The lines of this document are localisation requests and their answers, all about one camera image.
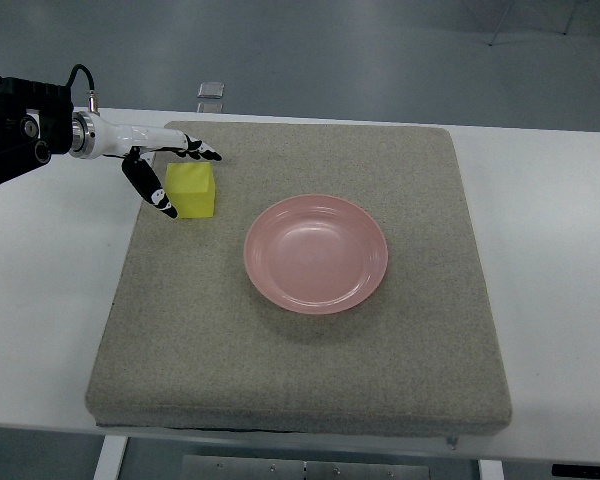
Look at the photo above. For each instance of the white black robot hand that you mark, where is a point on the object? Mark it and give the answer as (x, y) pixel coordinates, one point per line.
(94, 137)

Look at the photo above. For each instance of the yellow foam block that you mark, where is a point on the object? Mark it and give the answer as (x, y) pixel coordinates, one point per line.
(191, 188)

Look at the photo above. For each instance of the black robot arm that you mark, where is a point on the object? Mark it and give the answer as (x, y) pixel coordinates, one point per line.
(35, 123)

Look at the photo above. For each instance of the small metal floor plate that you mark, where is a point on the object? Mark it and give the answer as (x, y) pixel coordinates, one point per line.
(211, 90)

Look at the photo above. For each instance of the pink plate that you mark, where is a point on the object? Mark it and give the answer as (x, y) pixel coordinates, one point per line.
(315, 254)

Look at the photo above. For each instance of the beige fabric cushion mat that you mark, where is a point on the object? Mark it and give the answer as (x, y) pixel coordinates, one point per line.
(190, 343)

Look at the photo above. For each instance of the chair legs in background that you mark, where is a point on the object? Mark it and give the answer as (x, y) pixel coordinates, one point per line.
(555, 17)

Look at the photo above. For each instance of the white table frame leg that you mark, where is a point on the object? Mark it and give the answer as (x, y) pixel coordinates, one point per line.
(111, 458)

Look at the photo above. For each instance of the grey metal base plate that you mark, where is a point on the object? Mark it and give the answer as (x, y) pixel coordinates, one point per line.
(215, 467)

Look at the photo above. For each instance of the black label on frame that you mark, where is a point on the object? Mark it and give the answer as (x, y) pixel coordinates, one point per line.
(576, 471)

